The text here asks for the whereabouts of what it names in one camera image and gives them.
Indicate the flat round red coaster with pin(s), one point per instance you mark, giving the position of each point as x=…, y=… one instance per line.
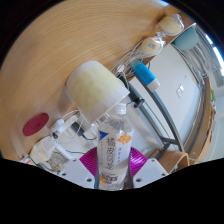
x=35, y=124

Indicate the grey patterned curtain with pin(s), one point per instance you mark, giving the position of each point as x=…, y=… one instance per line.
x=211, y=56

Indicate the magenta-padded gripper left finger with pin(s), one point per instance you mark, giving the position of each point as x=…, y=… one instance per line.
x=78, y=173

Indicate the teal pillow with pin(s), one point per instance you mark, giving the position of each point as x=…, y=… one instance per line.
x=186, y=38

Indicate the blue white-capped tube bottle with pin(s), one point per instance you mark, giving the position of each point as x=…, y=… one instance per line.
x=145, y=75

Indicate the cream white cup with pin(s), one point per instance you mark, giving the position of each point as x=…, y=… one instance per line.
x=95, y=88

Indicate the wrapped round bun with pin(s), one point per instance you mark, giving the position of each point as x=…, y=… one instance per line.
x=170, y=25
x=151, y=46

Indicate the black charger block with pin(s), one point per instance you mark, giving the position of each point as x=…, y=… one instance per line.
x=78, y=128

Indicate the grey metal shelf frame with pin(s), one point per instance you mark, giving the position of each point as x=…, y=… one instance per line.
x=163, y=113

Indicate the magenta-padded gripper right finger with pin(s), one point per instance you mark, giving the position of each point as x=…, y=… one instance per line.
x=150, y=173

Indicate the small white oval device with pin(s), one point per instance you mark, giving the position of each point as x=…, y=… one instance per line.
x=57, y=126

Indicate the clear plastic drink bottle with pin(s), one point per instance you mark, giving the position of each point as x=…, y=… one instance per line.
x=115, y=146

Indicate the long wooden wall shelf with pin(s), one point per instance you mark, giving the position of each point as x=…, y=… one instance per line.
x=203, y=126

